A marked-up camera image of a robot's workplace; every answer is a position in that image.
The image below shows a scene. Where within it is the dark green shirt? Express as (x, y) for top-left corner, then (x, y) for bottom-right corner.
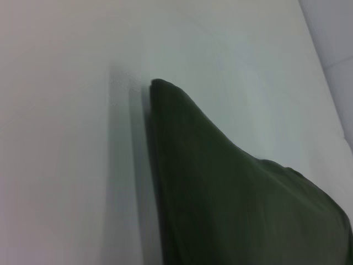
(148, 78), (353, 265)

